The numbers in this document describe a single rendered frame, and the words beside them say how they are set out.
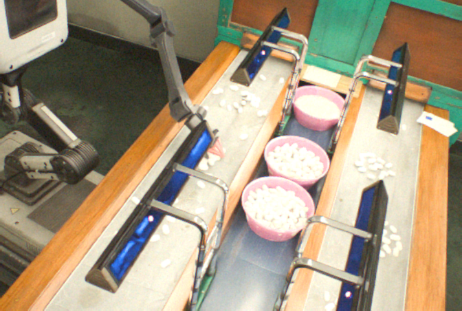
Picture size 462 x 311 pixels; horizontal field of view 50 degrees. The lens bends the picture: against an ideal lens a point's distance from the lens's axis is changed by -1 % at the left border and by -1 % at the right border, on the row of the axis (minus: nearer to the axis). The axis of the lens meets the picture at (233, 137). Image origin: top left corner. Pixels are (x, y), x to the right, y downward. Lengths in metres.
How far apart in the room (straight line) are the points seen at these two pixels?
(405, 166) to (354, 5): 0.80
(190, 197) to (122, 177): 0.26
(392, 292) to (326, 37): 1.34
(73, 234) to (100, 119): 1.75
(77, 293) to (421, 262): 1.12
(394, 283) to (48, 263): 1.10
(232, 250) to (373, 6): 1.33
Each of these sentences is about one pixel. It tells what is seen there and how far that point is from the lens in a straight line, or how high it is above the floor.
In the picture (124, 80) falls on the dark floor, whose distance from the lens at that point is 3.73.
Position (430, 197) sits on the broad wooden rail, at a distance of 2.12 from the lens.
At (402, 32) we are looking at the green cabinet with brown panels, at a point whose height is 1.08.
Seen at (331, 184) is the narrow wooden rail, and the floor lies 0.76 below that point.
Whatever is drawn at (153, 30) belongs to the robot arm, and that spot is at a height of 1.06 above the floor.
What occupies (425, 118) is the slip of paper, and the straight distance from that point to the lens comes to 2.56.
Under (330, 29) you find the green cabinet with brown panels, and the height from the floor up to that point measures 0.99.
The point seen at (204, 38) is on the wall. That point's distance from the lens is 3.69.
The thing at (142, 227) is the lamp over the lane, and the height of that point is 1.09.
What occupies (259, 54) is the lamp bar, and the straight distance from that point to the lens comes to 2.00.
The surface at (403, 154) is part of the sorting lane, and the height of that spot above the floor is 0.74.
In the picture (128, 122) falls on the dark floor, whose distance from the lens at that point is 3.33.
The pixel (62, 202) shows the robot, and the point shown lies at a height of 0.48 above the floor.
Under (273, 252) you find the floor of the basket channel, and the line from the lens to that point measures 1.81.
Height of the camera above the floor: 2.06
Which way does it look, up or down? 39 degrees down
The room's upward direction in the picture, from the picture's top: 11 degrees clockwise
